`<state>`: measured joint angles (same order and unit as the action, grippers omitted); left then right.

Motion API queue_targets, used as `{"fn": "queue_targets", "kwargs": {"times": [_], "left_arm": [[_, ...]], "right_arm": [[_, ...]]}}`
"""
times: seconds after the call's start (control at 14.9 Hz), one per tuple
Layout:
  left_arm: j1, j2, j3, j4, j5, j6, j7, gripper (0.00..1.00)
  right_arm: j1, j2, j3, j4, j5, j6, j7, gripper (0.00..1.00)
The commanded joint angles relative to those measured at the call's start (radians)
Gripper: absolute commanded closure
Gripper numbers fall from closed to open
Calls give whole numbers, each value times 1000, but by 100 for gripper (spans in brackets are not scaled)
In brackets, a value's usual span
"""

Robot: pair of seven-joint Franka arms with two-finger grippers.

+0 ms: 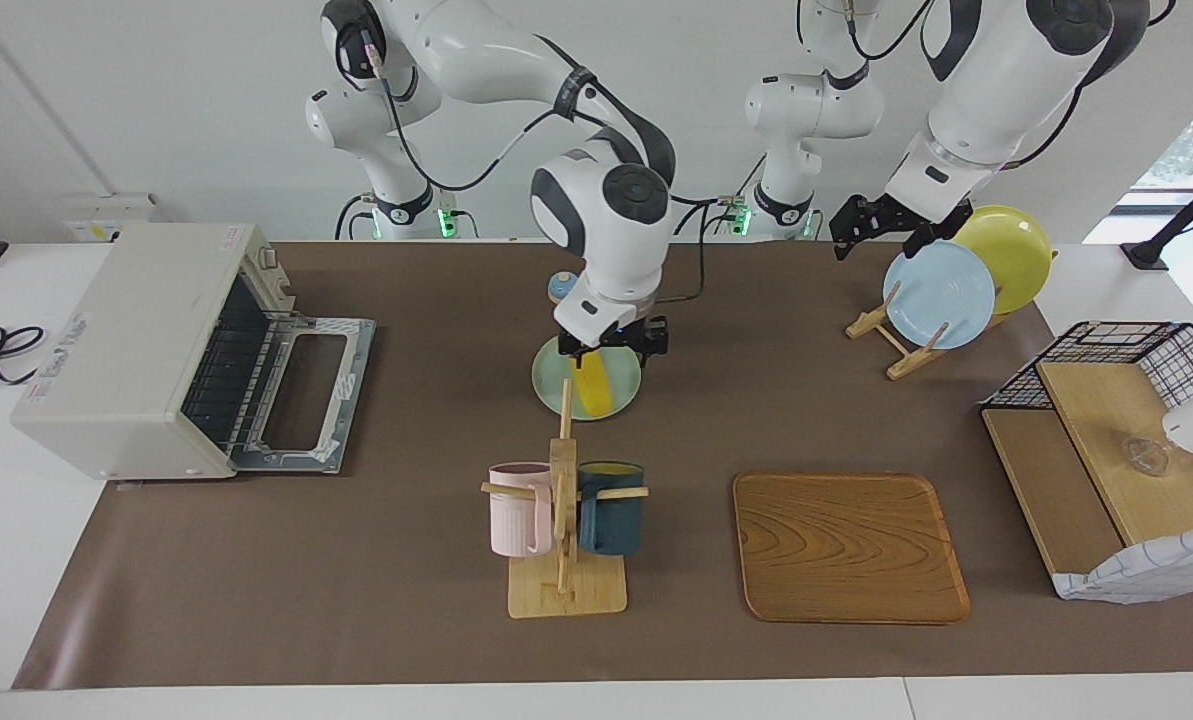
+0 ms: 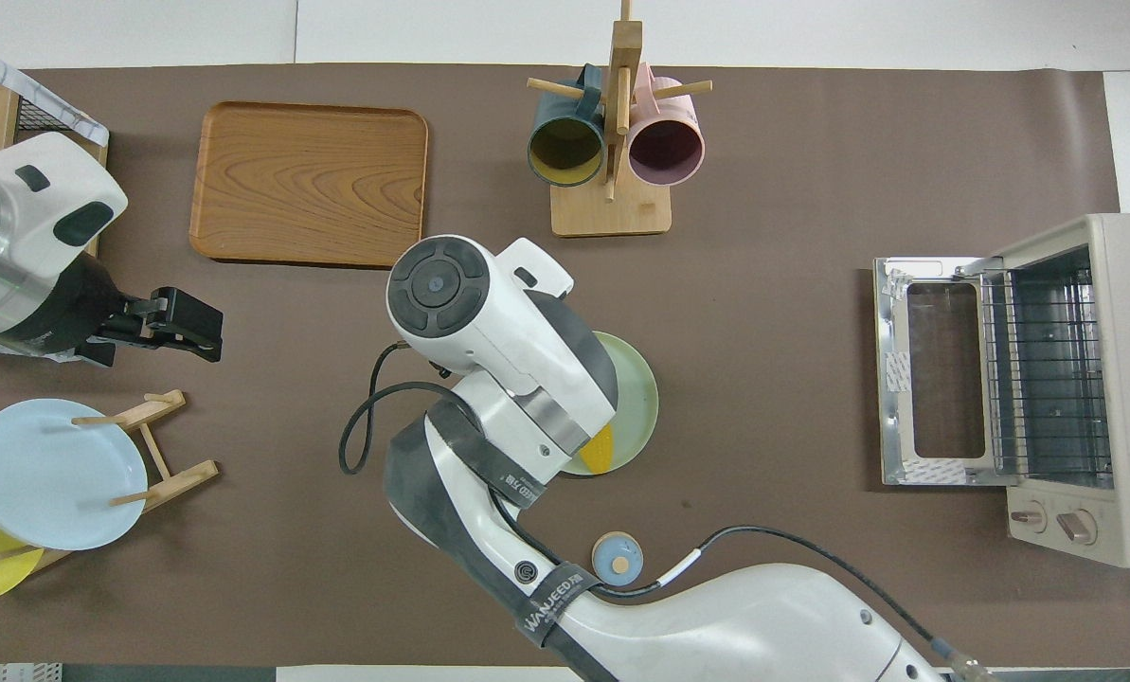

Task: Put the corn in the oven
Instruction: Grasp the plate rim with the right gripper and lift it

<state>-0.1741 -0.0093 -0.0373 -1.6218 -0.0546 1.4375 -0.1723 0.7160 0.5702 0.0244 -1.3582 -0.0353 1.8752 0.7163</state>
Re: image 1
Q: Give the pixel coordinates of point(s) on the wooden step shelf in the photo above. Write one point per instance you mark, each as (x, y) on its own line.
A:
(1116, 430)

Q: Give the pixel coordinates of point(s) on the pink mug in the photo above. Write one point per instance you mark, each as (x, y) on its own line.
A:
(518, 515)

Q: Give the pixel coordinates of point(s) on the wooden serving tray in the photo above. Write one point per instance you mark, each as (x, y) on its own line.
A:
(846, 545)

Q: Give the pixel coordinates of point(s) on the beige oven knob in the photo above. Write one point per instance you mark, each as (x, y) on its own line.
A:
(268, 258)
(285, 297)

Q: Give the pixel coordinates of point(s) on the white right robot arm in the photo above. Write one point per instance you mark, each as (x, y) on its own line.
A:
(606, 230)

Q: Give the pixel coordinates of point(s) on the white checked cloth liner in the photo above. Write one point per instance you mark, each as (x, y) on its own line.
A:
(1146, 575)

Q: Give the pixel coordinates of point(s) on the yellow plate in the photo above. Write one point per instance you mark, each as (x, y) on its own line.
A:
(1016, 250)

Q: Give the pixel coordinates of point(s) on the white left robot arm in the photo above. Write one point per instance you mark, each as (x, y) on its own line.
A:
(996, 90)

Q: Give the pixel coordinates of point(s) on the wooden plate rack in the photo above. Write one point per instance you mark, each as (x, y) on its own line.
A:
(911, 362)

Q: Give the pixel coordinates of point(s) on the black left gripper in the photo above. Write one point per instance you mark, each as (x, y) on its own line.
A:
(891, 218)

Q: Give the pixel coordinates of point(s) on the small clear glass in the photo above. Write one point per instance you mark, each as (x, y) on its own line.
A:
(1146, 457)

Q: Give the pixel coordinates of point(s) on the black angled stand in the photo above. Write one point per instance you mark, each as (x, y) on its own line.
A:
(1151, 252)

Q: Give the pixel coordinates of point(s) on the brown table mat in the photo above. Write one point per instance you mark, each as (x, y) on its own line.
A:
(356, 600)

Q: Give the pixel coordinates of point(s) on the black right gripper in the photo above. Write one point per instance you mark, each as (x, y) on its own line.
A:
(616, 332)

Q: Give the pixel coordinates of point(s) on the beige toaster oven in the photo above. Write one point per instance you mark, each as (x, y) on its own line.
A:
(126, 340)

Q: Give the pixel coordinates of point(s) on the oven door with glass window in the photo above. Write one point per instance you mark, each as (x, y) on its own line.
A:
(346, 400)

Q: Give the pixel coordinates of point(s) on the light blue plate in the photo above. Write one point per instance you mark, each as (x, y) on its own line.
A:
(941, 295)

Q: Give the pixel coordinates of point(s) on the yellow corn cob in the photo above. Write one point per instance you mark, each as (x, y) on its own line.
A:
(596, 390)

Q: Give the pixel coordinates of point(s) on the pale green plate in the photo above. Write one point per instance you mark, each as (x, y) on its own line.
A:
(624, 385)

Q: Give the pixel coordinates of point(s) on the white wall box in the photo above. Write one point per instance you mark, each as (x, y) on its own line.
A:
(116, 215)

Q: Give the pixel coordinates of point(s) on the green lit base connector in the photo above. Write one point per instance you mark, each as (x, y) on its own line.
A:
(446, 222)
(734, 215)

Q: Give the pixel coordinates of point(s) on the wooden mug tree stand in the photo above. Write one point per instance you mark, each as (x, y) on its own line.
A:
(566, 595)

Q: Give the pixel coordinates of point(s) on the dark blue mug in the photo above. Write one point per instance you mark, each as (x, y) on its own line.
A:
(611, 515)

